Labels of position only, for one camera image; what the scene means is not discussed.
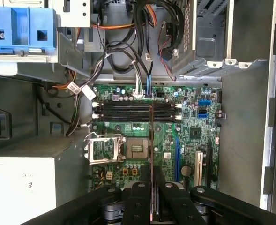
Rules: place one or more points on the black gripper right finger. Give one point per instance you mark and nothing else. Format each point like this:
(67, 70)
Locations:
(173, 206)

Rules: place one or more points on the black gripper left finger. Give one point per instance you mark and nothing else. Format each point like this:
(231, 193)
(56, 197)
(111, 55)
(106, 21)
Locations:
(137, 206)

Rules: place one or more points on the RAM stick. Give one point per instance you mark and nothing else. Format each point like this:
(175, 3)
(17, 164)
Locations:
(152, 145)

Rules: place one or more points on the black RAM slot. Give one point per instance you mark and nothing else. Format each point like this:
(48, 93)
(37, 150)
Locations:
(123, 108)
(123, 114)
(123, 103)
(123, 119)

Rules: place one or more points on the round coin cell battery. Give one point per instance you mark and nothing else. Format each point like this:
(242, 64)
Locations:
(186, 170)

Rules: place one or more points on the white expansion slot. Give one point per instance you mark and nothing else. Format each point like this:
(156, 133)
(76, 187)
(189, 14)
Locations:
(198, 168)

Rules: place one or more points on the blue expansion slot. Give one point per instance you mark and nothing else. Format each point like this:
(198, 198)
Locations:
(178, 159)

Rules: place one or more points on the black expansion slot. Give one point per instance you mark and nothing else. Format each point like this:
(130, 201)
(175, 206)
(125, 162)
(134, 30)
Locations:
(208, 164)

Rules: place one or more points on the CPU socket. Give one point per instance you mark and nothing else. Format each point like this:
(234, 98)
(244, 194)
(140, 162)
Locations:
(136, 148)

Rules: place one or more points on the metal socket cover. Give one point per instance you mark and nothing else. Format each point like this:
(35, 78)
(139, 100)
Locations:
(90, 151)

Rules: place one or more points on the green motherboard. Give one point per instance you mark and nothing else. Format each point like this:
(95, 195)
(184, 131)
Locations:
(166, 131)

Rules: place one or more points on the black square chipset chip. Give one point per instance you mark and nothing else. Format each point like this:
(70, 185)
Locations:
(196, 132)

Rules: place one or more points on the black open PC case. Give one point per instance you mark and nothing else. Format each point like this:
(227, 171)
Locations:
(245, 140)

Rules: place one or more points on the grey power supply unit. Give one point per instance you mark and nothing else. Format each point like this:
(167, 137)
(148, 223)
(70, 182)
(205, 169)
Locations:
(23, 187)

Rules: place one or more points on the perforated metal disk bay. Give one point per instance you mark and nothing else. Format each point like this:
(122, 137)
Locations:
(208, 44)

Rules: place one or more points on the silver metal drive cage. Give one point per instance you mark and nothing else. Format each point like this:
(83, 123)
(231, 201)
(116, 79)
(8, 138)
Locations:
(74, 11)

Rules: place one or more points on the blue plastic drive bracket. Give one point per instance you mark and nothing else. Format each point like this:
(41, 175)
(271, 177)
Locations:
(20, 25)

